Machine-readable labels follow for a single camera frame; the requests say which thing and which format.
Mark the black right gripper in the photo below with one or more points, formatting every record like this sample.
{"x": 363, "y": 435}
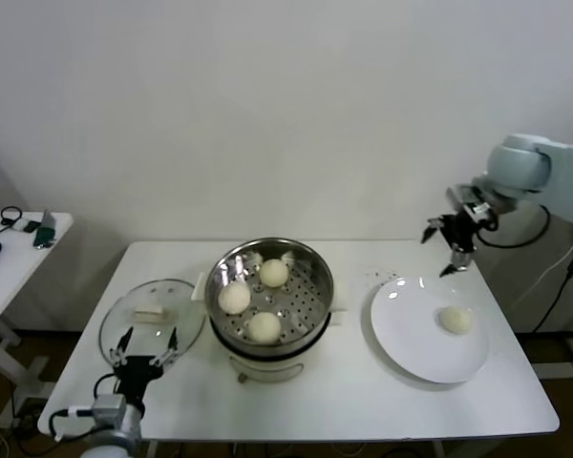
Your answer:
{"x": 463, "y": 231}

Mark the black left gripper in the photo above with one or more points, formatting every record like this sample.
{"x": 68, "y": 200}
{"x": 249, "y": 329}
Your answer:
{"x": 138, "y": 374}

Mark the round glass lid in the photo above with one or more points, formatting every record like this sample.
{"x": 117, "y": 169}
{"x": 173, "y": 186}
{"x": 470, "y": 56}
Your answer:
{"x": 143, "y": 296}

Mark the white steamed baozi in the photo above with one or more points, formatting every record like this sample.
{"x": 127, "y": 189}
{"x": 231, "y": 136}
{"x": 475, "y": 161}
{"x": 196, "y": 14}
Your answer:
{"x": 456, "y": 319}
{"x": 273, "y": 273}
{"x": 234, "y": 299}
{"x": 264, "y": 328}

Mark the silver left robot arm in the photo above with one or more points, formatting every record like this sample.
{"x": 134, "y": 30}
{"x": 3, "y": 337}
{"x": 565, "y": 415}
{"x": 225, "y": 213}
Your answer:
{"x": 119, "y": 434}

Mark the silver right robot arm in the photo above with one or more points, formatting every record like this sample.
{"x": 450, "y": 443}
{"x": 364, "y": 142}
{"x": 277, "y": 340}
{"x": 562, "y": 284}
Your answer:
{"x": 544, "y": 167}

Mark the stainless steel steamer basket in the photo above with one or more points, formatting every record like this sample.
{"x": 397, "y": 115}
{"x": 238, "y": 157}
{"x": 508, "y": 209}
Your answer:
{"x": 305, "y": 296}

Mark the scattered dark crumbs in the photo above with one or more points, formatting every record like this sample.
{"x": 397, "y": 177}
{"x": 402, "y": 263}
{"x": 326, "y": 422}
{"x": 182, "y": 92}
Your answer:
{"x": 382, "y": 275}

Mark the large white plate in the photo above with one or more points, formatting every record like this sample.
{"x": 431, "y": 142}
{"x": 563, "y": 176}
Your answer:
{"x": 406, "y": 329}

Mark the dark floor power strip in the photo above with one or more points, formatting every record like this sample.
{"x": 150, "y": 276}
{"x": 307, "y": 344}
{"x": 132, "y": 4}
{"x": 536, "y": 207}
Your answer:
{"x": 28, "y": 415}

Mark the white side table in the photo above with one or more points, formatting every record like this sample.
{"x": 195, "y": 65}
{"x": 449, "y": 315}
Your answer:
{"x": 9, "y": 281}

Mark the small black device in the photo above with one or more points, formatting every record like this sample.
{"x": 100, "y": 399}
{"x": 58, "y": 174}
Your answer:
{"x": 32, "y": 226}

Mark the small white device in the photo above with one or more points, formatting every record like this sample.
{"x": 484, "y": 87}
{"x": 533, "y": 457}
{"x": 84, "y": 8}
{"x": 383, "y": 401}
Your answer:
{"x": 21, "y": 224}

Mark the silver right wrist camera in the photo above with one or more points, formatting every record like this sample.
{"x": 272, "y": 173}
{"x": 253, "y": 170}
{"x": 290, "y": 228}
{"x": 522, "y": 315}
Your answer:
{"x": 468, "y": 200}

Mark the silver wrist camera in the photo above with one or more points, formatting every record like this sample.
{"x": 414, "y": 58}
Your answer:
{"x": 468, "y": 200}
{"x": 109, "y": 407}

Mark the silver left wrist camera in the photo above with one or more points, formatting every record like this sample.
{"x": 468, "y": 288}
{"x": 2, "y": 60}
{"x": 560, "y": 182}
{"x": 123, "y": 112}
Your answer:
{"x": 109, "y": 407}

